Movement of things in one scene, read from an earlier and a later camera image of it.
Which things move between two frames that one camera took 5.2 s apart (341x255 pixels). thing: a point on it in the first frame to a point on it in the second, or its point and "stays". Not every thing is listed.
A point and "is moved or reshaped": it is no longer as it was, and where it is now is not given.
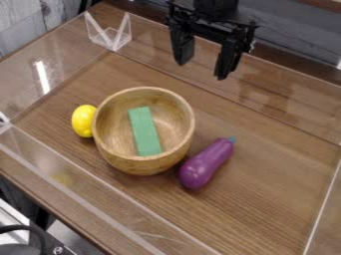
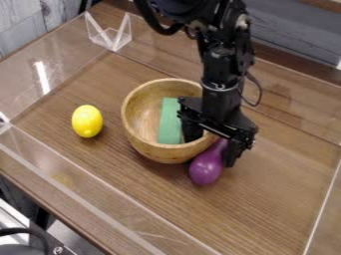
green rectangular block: (145, 131) to (171, 130)
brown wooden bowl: (175, 124) to (141, 112)
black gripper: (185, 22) to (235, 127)
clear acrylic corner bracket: (112, 38) stays
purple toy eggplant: (196, 172) is moved or reshaped
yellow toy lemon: (84, 120) stays
